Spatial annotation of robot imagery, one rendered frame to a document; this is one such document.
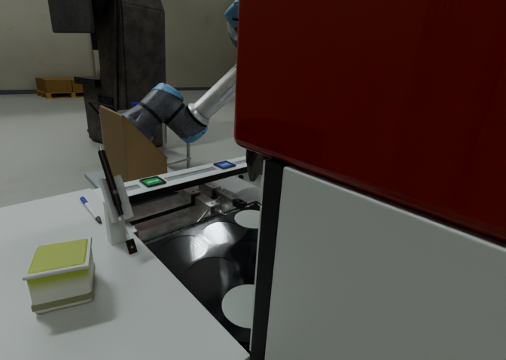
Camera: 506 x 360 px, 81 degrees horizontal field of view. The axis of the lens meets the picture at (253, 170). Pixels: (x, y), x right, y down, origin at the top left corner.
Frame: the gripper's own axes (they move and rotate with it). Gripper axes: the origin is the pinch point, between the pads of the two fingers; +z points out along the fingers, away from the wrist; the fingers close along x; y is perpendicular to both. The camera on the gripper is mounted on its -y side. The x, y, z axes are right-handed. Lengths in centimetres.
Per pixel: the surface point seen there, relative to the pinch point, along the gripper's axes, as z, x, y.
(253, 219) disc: 11.3, 1.0, 4.1
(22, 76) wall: 155, 192, -1025
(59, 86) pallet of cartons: 145, 245, -901
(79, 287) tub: 8.9, -45.1, 10.4
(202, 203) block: 13.9, -3.2, -11.7
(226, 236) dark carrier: 13.3, -9.6, 5.0
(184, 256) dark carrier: 15.5, -21.5, 4.7
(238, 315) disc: 13.5, -24.9, 24.1
